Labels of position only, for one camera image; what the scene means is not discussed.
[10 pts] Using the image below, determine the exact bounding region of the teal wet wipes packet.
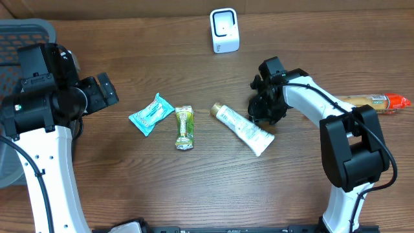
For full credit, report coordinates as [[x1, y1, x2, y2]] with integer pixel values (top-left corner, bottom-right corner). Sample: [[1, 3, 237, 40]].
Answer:
[[129, 93, 175, 137]]

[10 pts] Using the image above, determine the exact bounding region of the white cream tube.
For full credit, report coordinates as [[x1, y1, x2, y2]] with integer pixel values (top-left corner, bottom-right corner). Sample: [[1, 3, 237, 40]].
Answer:
[[210, 102, 275, 157]]

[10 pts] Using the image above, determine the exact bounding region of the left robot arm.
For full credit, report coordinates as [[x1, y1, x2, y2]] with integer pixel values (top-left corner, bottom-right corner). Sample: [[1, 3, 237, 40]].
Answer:
[[1, 43, 119, 232]]

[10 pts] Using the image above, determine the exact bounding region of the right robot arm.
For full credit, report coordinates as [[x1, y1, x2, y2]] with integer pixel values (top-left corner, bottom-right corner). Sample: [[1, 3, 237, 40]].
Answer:
[[248, 69, 390, 232]]

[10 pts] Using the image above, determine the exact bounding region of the grey plastic basket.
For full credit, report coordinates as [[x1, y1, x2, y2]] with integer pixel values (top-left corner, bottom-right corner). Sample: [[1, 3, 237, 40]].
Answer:
[[1, 19, 57, 188]]

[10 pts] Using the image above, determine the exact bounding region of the white barcode scanner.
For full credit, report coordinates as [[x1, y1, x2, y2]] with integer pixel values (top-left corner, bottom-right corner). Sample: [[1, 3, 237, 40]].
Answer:
[[210, 8, 240, 54]]

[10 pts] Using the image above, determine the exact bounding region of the orange spaghetti packet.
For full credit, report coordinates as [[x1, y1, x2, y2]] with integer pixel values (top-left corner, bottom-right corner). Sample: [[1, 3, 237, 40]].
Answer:
[[336, 93, 411, 114]]

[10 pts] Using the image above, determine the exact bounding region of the green snack packet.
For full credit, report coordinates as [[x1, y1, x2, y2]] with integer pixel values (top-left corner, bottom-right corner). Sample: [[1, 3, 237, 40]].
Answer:
[[175, 105, 194, 150]]

